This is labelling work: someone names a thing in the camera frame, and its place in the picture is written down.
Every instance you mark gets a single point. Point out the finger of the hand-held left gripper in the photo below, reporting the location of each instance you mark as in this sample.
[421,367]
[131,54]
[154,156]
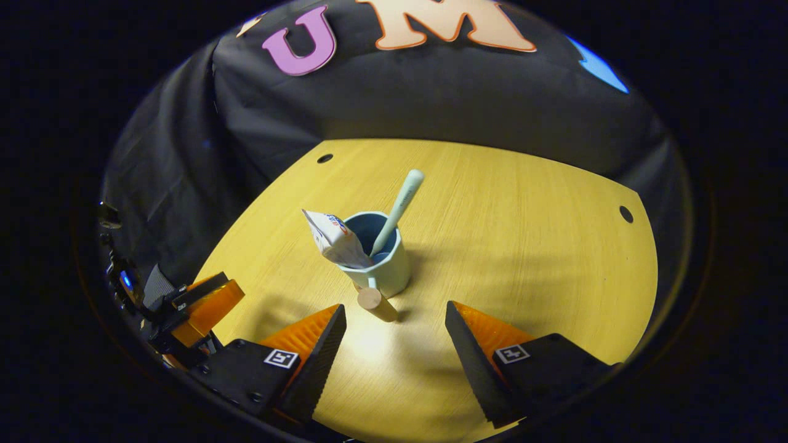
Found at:
[212,307]

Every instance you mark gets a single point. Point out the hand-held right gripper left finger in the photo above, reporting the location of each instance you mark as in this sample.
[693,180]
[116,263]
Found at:
[317,363]

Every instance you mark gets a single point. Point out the white toothpaste tube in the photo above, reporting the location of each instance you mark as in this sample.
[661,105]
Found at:
[338,243]

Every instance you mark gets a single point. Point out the pale green toothbrush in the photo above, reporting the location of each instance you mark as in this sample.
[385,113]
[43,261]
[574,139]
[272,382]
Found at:
[403,200]

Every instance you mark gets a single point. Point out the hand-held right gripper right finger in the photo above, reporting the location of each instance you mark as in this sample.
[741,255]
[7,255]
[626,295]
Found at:
[471,360]

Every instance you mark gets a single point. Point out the black backdrop cloth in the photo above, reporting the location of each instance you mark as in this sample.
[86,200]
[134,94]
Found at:
[431,92]

